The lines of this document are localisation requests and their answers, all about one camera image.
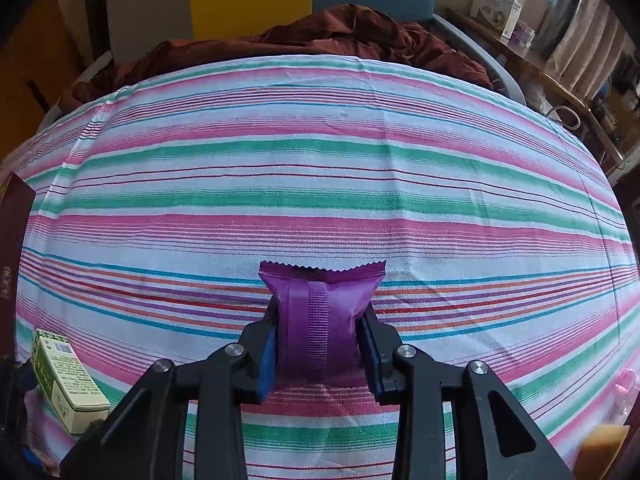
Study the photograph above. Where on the pink patterned curtain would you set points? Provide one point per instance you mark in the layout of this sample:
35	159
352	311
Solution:
585	40

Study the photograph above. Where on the yellow sponge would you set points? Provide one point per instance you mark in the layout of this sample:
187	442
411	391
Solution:
602	452

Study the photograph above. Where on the square gold tin box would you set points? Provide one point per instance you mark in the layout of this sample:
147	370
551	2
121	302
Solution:
15	260

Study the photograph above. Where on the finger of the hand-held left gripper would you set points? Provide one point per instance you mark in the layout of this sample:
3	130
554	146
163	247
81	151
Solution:
15	380
20	445

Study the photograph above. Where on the maroon blanket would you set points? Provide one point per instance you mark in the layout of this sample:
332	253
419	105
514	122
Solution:
325	30

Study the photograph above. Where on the white carton box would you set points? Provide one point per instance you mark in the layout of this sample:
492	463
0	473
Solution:
495	10

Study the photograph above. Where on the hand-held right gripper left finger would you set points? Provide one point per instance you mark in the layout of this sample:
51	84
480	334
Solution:
267	360

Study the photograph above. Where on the green white small box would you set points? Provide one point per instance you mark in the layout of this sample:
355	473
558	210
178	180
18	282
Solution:
65	380

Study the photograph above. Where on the wooden desk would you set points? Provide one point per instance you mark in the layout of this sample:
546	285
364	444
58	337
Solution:
530	65

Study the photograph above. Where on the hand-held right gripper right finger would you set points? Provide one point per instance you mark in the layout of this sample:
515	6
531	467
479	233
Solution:
372	355

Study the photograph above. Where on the wooden wardrobe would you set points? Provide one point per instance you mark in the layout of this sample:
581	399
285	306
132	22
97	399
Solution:
35	60

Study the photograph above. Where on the striped bedsheet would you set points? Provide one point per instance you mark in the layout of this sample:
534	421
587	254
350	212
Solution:
325	170

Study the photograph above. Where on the purple snack packet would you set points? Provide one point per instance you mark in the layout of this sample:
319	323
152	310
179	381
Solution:
320	320

